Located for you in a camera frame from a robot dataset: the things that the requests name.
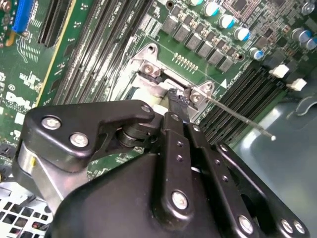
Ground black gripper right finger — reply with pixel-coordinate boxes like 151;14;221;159
184;88;311;238

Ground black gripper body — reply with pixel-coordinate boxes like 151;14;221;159
47;152;272;238

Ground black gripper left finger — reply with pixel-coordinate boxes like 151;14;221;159
11;88;196;225

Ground metal locking lever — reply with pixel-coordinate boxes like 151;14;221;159
207;96;277;141

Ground metal socket cover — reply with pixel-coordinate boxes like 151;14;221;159
133;74;175;99

